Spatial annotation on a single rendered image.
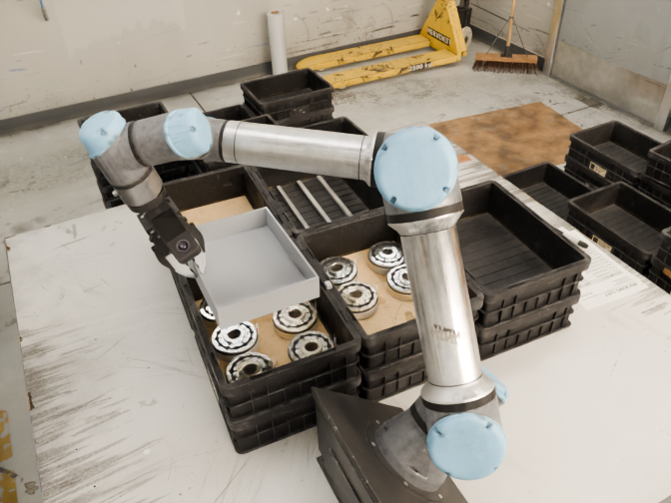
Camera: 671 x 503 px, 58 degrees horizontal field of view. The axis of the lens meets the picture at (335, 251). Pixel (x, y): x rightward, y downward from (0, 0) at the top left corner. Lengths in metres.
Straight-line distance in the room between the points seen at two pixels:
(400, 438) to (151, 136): 0.66
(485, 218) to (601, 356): 0.48
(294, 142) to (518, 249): 0.83
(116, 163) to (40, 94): 3.56
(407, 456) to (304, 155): 0.55
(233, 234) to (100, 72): 3.31
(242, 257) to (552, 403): 0.77
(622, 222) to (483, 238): 1.09
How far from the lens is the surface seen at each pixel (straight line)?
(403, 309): 1.47
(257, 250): 1.30
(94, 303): 1.82
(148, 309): 1.75
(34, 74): 4.53
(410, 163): 0.86
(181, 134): 0.98
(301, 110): 3.11
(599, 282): 1.85
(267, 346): 1.40
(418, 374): 1.45
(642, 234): 2.67
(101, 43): 4.52
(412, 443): 1.13
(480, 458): 0.98
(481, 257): 1.64
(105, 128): 1.01
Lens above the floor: 1.85
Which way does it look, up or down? 39 degrees down
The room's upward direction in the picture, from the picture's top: 2 degrees counter-clockwise
